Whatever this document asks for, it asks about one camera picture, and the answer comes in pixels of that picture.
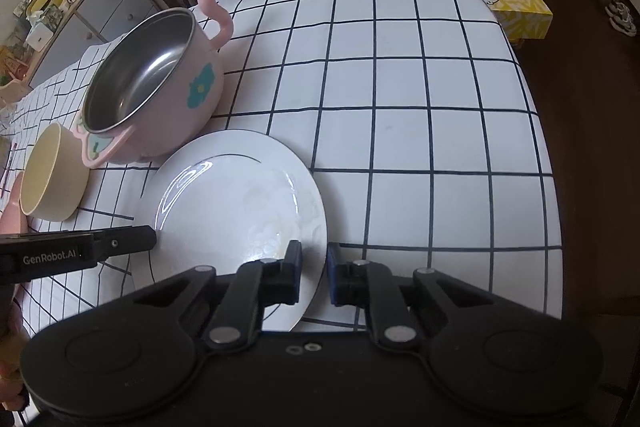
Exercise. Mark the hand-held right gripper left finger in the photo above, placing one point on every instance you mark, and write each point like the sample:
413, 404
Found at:
295, 264

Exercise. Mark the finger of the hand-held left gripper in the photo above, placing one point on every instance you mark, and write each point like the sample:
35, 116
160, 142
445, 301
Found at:
130, 240

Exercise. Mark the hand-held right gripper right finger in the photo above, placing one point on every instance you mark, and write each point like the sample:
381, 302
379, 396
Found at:
333, 274

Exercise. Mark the cream bowl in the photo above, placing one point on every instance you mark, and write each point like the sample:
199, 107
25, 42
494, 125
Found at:
62, 187

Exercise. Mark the white plate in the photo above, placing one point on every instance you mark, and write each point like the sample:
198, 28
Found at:
235, 207

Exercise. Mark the person's left hand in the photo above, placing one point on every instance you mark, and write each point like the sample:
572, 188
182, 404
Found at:
10, 347

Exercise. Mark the small white box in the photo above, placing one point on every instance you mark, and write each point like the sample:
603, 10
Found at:
39, 40

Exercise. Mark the grey wooden drawer cabinet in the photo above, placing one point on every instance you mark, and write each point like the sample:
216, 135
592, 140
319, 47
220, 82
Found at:
102, 7

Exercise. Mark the yellow tissue box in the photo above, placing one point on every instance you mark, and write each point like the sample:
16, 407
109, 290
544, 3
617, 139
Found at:
520, 7

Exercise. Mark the grey white sneaker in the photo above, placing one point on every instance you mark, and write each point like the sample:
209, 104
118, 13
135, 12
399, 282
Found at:
625, 25
617, 11

